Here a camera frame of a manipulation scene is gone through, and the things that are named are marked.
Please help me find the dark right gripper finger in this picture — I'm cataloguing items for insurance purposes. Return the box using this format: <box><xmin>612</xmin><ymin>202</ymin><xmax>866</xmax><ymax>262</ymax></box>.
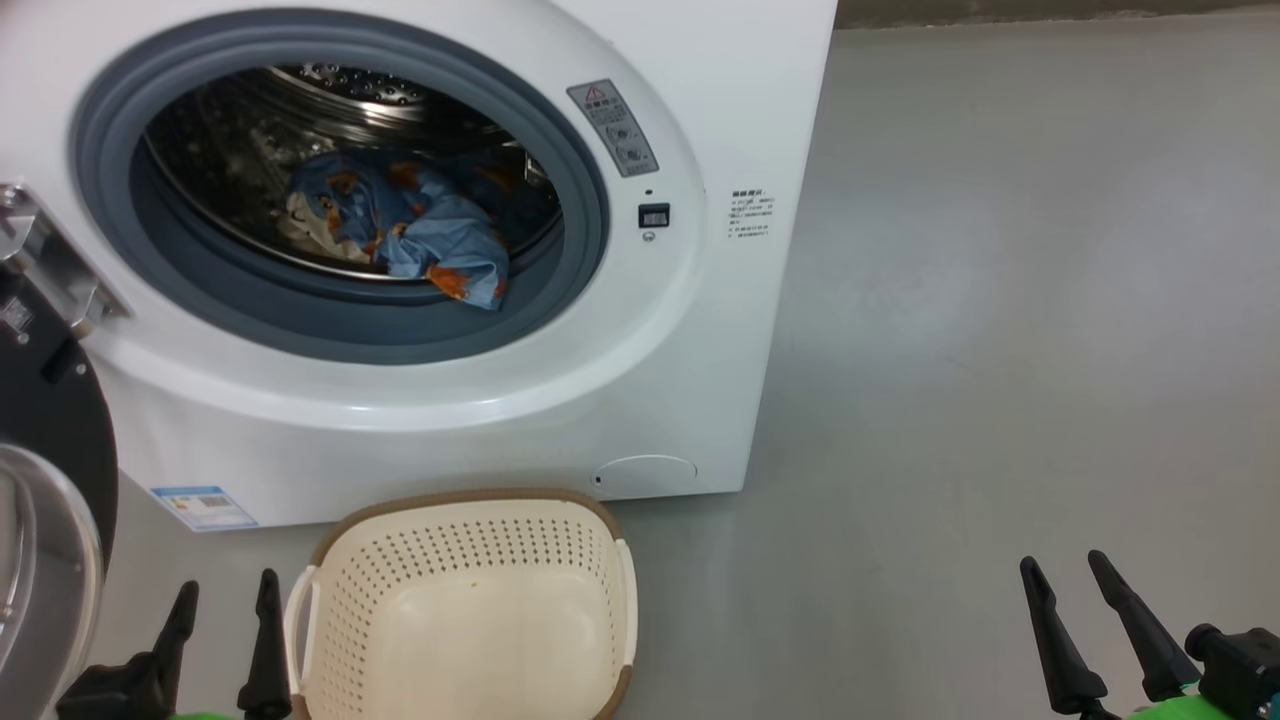
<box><xmin>1087</xmin><ymin>549</ymin><xmax>1201</xmax><ymax>703</ymax></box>
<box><xmin>1019</xmin><ymin>556</ymin><xmax>1109</xmax><ymax>717</ymax></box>

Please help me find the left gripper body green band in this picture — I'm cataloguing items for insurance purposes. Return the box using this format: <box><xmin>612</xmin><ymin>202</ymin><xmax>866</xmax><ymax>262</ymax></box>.
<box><xmin>55</xmin><ymin>660</ymin><xmax>241</xmax><ymax>720</ymax></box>

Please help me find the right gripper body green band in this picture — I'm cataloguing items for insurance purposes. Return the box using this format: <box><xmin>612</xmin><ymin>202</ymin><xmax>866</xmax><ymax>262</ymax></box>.
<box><xmin>1060</xmin><ymin>688</ymin><xmax>1206</xmax><ymax>720</ymax></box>

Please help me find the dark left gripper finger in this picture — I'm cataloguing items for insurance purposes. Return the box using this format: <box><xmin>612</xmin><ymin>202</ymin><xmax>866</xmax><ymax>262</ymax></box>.
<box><xmin>148</xmin><ymin>580</ymin><xmax>199</xmax><ymax>673</ymax></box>
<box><xmin>238</xmin><ymin>568</ymin><xmax>293</xmax><ymax>720</ymax></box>

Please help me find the black round glass washer door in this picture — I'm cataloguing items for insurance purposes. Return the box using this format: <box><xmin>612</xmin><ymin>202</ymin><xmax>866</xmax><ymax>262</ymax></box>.
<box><xmin>0</xmin><ymin>183</ymin><xmax>133</xmax><ymax>720</ymax></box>

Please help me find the cream and blue garment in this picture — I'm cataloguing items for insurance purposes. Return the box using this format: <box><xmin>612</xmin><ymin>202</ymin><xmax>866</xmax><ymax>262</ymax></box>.
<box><xmin>278</xmin><ymin>150</ymin><xmax>471</xmax><ymax>267</ymax></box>

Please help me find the white front-load washing machine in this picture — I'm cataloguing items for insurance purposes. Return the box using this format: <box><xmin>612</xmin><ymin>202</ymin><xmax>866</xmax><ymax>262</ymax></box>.
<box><xmin>0</xmin><ymin>0</ymin><xmax>839</xmax><ymax>533</ymax></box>

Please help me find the washing machine drum interior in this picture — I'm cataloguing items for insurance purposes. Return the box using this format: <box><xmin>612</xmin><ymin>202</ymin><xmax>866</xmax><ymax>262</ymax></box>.
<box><xmin>140</xmin><ymin>62</ymin><xmax>563</xmax><ymax>284</ymax></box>

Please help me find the blue energy label sticker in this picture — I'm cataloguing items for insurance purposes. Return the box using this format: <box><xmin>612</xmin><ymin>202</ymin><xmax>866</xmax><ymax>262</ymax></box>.
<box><xmin>150</xmin><ymin>486</ymin><xmax>259</xmax><ymax>532</ymax></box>

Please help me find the cream perforated laundry basket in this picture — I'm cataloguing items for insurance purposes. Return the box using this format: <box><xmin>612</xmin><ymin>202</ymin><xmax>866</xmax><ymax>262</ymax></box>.
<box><xmin>283</xmin><ymin>488</ymin><xmax>638</xmax><ymax>720</ymax></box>

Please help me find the round drain filter cover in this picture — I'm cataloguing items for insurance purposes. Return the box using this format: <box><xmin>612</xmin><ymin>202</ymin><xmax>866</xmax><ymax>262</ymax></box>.
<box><xmin>590</xmin><ymin>455</ymin><xmax>699</xmax><ymax>500</ymax></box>

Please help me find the black text label sticker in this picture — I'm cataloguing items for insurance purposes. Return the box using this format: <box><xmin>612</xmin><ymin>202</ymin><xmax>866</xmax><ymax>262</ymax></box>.
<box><xmin>728</xmin><ymin>188</ymin><xmax>777</xmax><ymax>241</ymax></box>

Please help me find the grey warning sticker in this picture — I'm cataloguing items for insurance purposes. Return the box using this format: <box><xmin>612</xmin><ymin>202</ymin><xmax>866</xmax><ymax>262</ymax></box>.
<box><xmin>567</xmin><ymin>80</ymin><xmax>660</xmax><ymax>179</ymax></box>

